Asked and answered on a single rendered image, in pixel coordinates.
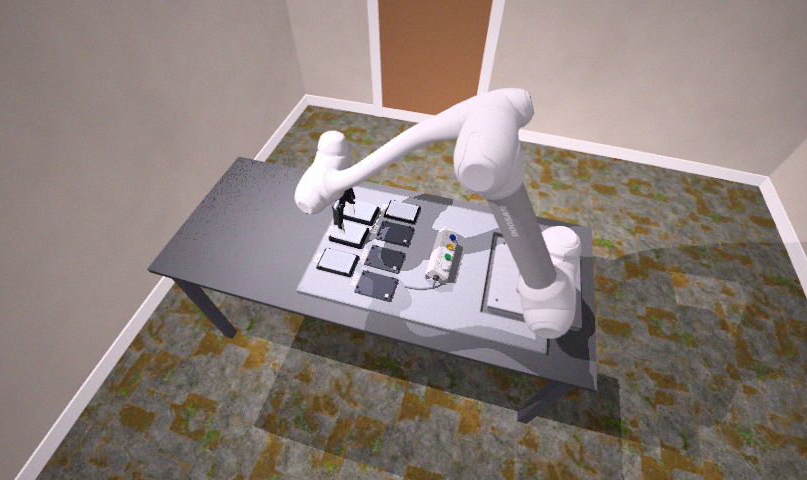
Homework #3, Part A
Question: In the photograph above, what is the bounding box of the white button panel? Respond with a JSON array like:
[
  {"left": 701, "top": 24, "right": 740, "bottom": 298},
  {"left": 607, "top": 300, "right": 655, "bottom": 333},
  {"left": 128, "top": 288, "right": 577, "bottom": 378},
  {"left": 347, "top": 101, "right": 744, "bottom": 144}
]
[{"left": 405, "top": 226, "right": 459, "bottom": 290}]

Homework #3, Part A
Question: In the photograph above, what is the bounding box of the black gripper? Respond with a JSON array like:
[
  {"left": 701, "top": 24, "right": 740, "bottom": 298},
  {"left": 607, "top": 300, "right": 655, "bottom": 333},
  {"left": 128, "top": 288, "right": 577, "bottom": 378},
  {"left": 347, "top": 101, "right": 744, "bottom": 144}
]
[{"left": 332, "top": 188, "right": 356, "bottom": 234}]

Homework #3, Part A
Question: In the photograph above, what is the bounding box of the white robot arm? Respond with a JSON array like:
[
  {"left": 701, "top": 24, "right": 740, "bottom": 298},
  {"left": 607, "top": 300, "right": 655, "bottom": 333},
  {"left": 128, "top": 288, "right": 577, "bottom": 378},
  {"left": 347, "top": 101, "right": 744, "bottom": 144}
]
[{"left": 295, "top": 88, "right": 581, "bottom": 339}]

